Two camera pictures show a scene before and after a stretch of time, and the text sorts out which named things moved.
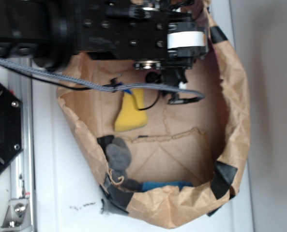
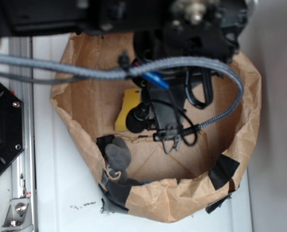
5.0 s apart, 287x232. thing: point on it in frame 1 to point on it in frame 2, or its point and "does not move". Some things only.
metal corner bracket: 18,215 does not move
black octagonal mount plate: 5,129 does not move
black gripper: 152,35 to 164,29
